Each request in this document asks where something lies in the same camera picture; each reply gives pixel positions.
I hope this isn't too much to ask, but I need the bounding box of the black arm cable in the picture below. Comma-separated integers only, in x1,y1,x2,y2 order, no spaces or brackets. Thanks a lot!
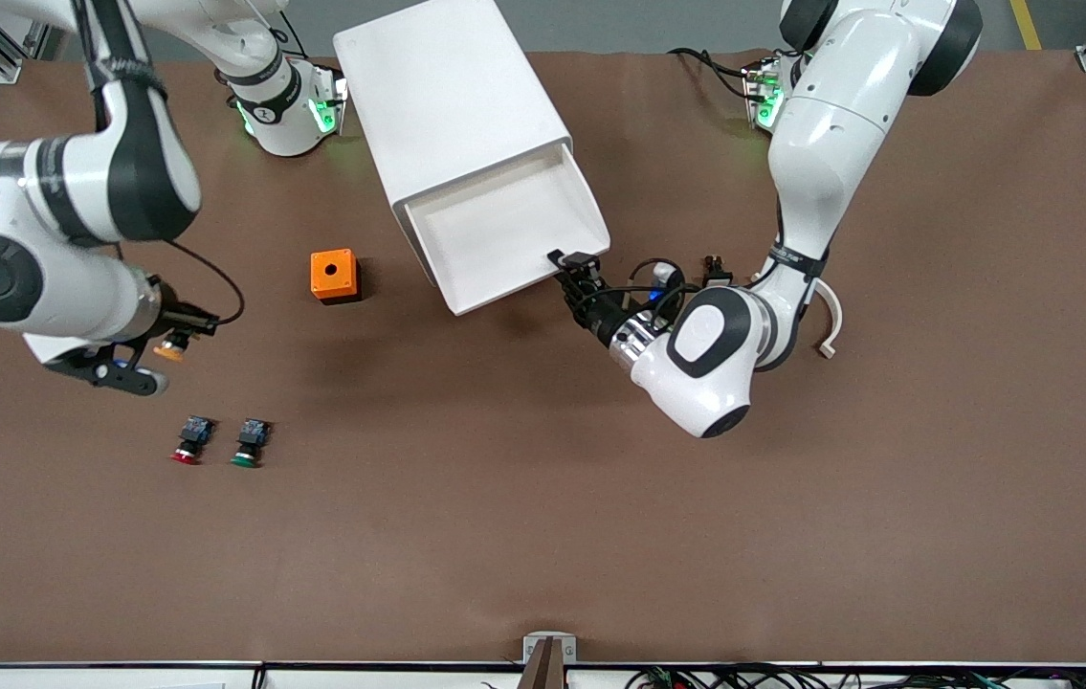
600,256,706,322
165,239,247,328

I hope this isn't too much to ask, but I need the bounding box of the green push button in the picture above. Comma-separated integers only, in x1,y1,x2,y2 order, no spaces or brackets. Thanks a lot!
230,417,274,469

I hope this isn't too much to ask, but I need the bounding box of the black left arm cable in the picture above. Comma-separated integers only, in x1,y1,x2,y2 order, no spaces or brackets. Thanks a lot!
600,256,706,322

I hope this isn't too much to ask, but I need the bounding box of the white drawer cabinet shell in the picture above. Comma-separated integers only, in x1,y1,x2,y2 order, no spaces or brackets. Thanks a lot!
332,0,574,288

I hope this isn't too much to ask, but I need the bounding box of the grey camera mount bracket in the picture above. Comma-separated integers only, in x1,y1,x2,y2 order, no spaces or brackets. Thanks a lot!
522,632,578,689

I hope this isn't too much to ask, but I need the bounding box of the black base cable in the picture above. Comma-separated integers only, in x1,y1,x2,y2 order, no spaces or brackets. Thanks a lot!
667,46,764,101

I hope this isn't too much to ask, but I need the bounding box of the white curved plastic bracket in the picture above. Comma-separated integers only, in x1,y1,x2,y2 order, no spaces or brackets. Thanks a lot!
796,278,845,361

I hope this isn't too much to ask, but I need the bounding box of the orange button enclosure box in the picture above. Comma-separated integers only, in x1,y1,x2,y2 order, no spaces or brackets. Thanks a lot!
310,249,362,305

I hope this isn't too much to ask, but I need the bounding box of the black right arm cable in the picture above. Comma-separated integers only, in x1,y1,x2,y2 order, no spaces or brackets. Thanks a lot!
165,239,247,328

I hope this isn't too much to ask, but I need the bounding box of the red push button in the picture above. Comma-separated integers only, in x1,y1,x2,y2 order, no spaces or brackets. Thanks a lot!
169,415,216,467

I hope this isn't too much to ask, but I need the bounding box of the white plastic drawer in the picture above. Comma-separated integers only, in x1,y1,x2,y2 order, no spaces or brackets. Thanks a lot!
404,142,612,318

